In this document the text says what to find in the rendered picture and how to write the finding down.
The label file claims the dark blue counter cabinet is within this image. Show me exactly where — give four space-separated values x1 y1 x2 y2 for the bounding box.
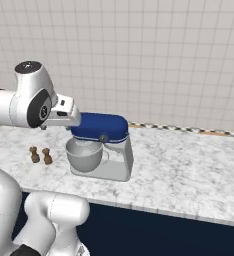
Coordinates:
11 191 234 256

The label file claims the grey mixer bowl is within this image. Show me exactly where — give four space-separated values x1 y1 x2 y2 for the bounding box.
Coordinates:
65 137 110 174

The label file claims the brown wooden shaker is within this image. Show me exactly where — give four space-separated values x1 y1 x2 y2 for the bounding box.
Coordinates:
28 145 41 165
41 147 54 166

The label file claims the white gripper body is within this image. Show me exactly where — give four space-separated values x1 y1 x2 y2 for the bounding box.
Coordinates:
40 103 83 131

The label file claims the blue and grey stand mixer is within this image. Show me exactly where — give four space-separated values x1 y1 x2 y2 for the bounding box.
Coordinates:
65 112 135 183

